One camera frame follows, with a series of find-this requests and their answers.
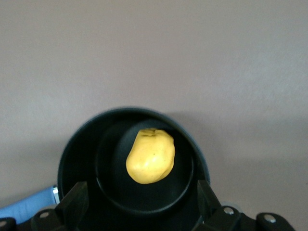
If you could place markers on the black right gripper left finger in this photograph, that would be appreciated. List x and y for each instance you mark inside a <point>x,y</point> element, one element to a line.
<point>72,204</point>

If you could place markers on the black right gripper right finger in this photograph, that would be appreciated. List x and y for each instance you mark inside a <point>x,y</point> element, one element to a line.
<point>209,207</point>

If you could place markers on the yellow potato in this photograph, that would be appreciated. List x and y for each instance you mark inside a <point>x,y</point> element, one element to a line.
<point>150,156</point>

